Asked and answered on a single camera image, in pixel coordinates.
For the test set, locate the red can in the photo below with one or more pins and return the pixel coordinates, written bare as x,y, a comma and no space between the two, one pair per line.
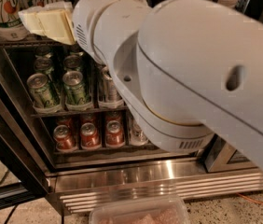
90,138
114,135
65,142

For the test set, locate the top wire shelf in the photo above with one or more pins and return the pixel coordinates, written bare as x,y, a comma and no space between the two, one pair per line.
29,42

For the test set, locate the clear plastic food container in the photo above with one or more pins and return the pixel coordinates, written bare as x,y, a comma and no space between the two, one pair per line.
164,209

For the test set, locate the stainless steel fridge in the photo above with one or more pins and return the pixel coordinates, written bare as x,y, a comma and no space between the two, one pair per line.
82,180

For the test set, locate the middle wire shelf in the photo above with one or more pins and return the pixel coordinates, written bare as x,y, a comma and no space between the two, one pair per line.
71,113

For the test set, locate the front silver can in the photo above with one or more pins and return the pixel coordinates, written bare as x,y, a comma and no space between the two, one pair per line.
108,96

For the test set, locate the second row left green can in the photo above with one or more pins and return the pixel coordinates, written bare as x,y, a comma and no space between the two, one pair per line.
45,66

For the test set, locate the front right red can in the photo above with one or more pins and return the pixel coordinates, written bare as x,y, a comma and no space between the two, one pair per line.
114,135

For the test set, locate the wire shelf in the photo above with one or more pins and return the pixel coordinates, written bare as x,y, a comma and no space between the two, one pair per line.
29,42
71,113

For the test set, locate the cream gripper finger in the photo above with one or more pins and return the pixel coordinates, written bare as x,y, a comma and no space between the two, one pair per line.
55,24
59,5

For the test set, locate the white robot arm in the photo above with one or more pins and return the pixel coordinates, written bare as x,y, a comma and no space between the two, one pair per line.
187,69

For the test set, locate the front middle red can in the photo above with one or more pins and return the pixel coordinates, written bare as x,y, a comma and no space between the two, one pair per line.
90,138

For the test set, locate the open glass fridge door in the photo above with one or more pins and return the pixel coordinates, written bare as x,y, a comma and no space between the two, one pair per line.
31,183

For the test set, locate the left clear water bottle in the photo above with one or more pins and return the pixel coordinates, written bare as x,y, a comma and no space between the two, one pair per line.
137,136

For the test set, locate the second row green can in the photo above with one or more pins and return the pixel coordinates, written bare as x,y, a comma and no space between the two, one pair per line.
73,63
45,66

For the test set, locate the front left green can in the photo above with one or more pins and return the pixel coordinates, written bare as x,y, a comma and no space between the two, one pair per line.
46,99

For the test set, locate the front left red can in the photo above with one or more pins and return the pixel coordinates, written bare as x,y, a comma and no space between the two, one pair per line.
65,142

